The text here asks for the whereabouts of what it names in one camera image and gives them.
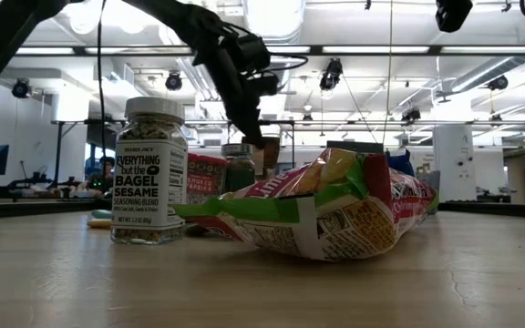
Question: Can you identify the black rectangular panel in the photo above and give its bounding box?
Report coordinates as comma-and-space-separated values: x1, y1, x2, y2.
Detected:
325, 139, 385, 155

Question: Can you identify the smoked paprika tin red lid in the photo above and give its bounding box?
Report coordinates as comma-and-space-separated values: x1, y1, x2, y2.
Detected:
185, 152, 229, 205

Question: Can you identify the black overhead beam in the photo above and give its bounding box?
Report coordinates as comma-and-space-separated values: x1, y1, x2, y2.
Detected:
0, 44, 525, 57

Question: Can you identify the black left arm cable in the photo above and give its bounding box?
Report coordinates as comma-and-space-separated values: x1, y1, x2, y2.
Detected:
96, 0, 309, 183

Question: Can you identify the white pillar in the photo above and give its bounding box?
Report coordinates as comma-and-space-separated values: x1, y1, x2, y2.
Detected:
432, 125, 476, 204

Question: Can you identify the yellow blue ramen packet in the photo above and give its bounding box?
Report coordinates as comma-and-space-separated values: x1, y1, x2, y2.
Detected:
384, 149, 417, 179

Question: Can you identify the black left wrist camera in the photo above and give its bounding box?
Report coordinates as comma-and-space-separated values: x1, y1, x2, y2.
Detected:
230, 32, 273, 74

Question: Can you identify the dark grey plastic bin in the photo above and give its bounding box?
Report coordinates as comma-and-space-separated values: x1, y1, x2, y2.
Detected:
415, 170, 441, 215

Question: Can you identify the black ceiling spotlight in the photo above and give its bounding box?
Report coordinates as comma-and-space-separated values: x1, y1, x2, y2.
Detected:
488, 75, 510, 91
164, 71, 184, 92
319, 57, 345, 92
10, 77, 32, 99
401, 107, 423, 123

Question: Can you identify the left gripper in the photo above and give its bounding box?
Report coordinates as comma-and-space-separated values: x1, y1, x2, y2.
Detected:
191, 20, 281, 150

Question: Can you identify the silver ventilation duct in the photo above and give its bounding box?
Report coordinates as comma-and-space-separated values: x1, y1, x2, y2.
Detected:
243, 0, 307, 45

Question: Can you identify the person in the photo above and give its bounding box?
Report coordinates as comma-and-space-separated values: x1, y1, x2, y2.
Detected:
84, 156, 116, 195

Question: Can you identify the lime shrimp ramen packet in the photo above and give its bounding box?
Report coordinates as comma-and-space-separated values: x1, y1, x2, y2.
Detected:
170, 148, 439, 263

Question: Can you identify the green lid spice jar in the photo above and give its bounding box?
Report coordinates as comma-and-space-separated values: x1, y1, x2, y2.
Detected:
221, 143, 257, 194

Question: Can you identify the bagel seasoning jar white lid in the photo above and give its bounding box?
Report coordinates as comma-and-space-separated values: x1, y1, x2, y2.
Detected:
110, 96, 189, 246

